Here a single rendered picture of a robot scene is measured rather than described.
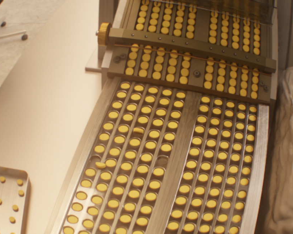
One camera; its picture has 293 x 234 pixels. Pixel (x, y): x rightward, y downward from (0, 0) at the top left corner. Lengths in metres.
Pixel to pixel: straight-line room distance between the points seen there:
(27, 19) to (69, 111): 2.06
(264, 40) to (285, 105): 0.10
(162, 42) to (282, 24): 0.40
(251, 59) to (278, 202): 0.21
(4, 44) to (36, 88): 1.77
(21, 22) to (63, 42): 1.83
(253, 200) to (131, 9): 0.33
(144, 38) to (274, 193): 0.27
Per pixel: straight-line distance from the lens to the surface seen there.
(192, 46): 0.64
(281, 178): 0.56
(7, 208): 0.72
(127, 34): 0.66
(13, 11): 3.05
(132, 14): 0.70
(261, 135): 0.61
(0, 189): 0.74
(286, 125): 0.62
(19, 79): 0.95
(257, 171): 0.56
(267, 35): 0.69
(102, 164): 0.55
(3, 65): 2.48
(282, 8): 0.95
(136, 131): 0.59
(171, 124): 0.61
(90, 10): 1.16
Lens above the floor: 1.35
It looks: 41 degrees down
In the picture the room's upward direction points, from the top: 1 degrees clockwise
